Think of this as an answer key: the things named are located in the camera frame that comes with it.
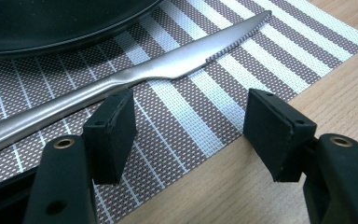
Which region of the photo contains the striped woven placemat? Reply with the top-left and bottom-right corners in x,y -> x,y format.
0,0 -> 358,224

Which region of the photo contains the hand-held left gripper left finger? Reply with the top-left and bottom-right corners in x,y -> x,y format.
22,88 -> 138,224

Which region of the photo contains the black plate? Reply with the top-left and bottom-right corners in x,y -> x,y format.
0,0 -> 164,59

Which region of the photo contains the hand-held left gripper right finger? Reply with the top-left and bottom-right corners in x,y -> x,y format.
242,88 -> 358,224

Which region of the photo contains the silver table knife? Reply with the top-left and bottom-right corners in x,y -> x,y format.
0,9 -> 273,161

